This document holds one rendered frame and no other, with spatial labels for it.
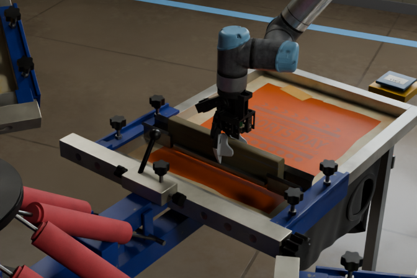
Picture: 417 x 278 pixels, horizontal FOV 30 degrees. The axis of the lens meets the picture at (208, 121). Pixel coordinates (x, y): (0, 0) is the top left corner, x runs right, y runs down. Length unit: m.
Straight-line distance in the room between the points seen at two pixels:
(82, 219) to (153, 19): 4.20
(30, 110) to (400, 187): 2.30
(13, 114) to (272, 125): 0.77
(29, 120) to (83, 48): 3.29
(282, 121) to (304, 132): 0.09
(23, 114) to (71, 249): 0.62
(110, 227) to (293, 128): 0.83
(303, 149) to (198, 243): 1.28
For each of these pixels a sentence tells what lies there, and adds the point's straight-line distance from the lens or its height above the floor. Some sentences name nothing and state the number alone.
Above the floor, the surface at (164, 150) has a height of 0.95.
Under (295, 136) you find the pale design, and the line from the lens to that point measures 2.24.
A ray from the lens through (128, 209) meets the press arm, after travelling 1.77.
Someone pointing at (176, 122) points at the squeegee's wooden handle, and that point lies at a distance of 2.08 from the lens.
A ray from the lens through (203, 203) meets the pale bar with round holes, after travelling 1.79.
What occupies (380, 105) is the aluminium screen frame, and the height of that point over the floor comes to 0.97.
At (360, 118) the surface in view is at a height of 0.95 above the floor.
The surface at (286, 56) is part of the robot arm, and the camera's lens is 1.84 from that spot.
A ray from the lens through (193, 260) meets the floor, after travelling 3.28.
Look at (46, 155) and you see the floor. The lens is 4.03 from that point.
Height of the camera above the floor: 2.06
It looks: 29 degrees down
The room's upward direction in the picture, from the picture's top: 1 degrees clockwise
